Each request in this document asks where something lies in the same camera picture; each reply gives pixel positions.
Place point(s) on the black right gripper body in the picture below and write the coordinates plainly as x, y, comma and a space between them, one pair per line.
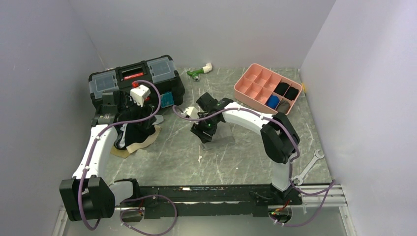
207, 123

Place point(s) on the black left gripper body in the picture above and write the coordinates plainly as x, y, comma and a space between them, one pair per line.
132, 111

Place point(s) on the grey boxer briefs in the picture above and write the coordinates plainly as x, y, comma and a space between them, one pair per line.
222, 137

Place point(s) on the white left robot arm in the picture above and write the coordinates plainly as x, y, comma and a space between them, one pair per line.
86, 195

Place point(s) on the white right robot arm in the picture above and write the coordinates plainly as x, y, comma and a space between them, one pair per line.
279, 138

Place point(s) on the blue rolled underwear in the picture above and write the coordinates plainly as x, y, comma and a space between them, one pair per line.
273, 102

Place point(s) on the grey rolled underwear in tray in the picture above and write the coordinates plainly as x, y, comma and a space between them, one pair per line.
283, 107

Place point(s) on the black rolled underwear left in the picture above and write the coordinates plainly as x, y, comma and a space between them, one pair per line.
281, 88

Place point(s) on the black rolled underwear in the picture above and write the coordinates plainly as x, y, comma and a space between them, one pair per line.
281, 88
292, 93

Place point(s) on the black rolled underwear right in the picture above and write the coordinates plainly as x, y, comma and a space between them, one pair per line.
292, 93

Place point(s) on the black toolbox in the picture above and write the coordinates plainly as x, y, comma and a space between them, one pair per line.
160, 71

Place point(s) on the green white pipe fitting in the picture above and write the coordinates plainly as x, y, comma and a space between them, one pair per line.
195, 74

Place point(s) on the pink divided organizer tray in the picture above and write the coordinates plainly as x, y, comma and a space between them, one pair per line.
257, 84

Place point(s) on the silver wrench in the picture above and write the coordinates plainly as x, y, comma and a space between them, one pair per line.
299, 179

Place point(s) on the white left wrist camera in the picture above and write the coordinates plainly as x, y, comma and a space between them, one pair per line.
139, 93

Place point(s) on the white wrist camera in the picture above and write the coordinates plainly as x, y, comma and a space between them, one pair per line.
139, 93
191, 113

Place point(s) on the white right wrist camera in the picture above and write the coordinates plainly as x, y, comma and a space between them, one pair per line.
191, 113

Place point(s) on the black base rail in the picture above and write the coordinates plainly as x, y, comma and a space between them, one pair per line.
256, 200

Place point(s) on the aluminium frame rail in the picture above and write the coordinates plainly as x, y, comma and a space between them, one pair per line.
317, 196

